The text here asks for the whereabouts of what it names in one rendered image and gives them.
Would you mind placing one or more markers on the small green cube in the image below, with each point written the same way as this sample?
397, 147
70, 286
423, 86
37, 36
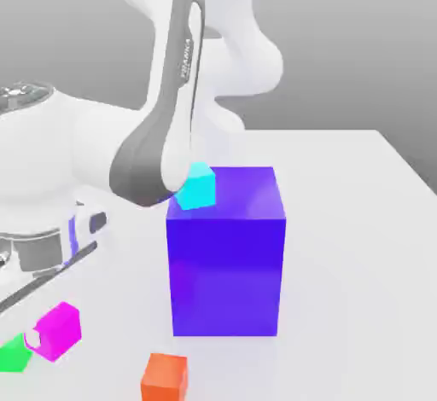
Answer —
13, 356

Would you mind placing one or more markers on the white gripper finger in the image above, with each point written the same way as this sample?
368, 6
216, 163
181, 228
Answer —
33, 338

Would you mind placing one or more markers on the small magenta cube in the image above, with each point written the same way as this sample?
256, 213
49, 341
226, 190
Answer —
59, 331

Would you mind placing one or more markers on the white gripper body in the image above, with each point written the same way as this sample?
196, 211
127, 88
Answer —
47, 277

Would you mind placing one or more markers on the small cyan cube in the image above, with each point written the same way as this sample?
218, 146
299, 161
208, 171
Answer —
199, 187

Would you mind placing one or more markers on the large blue box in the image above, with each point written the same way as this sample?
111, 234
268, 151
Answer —
225, 271

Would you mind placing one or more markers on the small orange cube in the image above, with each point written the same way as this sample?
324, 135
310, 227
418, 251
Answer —
164, 378

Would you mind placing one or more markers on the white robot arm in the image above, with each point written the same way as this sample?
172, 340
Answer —
85, 141

